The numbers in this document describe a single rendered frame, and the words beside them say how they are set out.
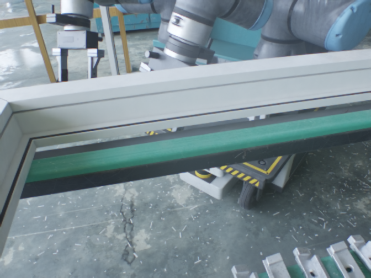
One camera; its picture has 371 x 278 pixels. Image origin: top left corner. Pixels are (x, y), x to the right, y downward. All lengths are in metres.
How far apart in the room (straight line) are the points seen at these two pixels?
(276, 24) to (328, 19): 0.20
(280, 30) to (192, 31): 0.46
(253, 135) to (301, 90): 0.14
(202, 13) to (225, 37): 0.69
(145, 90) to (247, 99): 0.17
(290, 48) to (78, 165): 0.80
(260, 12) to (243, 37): 0.56
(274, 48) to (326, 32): 0.21
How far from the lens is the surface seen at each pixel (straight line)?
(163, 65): 0.65
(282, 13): 0.97
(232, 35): 1.27
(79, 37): 0.90
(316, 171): 1.74
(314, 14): 0.88
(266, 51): 1.03
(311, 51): 1.36
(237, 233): 1.36
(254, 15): 0.68
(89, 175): 0.40
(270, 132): 0.44
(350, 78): 0.57
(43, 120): 0.46
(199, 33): 0.60
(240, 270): 0.27
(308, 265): 0.29
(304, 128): 0.46
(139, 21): 4.04
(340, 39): 0.86
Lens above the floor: 1.11
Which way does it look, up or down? 37 degrees down
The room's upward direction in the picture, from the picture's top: 2 degrees counter-clockwise
